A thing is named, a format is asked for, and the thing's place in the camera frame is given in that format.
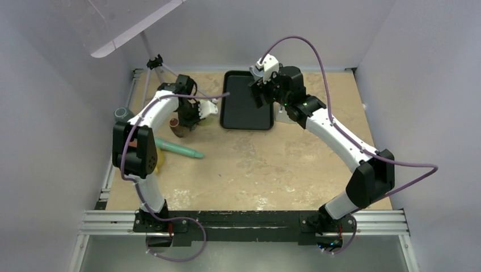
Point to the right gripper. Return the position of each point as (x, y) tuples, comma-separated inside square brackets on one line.
[(259, 88)]

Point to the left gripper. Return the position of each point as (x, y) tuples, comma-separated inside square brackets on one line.
[(190, 123)]

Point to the brown mug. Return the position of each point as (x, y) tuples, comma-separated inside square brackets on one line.
[(177, 129)]

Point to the white mug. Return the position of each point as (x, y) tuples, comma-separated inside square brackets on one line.
[(257, 73)]

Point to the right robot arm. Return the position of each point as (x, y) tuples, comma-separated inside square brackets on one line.
[(372, 176)]

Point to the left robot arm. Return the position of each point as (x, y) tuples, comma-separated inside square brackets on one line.
[(134, 151)]

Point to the yellow mug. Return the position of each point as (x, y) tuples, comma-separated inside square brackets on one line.
[(160, 161)]

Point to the dark teal mug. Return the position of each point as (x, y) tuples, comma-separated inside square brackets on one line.
[(123, 114)]

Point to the green cup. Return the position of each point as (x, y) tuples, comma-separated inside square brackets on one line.
[(207, 121)]

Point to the teal cylinder toy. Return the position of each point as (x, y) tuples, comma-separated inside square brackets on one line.
[(177, 149)]

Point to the black tray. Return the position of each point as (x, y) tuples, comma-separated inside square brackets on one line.
[(238, 109)]

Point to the tripod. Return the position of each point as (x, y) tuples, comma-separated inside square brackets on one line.
[(158, 70)]

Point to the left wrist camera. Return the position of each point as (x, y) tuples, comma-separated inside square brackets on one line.
[(207, 108)]

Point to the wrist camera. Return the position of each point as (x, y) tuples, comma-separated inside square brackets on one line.
[(207, 108), (267, 66)]

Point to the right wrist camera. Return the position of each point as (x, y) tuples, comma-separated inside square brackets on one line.
[(267, 66)]

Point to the aluminium rail frame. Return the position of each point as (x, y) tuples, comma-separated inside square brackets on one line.
[(120, 223)]

